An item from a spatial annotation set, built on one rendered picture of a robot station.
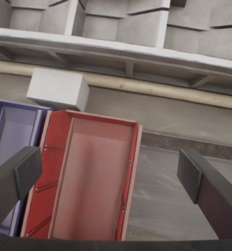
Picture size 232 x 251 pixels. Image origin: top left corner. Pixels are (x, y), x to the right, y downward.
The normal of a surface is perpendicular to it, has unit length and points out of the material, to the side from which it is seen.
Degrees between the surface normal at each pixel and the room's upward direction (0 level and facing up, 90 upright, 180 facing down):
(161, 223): 0
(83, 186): 0
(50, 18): 31
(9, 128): 0
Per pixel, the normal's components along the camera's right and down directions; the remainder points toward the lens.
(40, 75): -0.04, -0.17
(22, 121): -0.11, 0.32
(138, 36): -0.54, -0.08
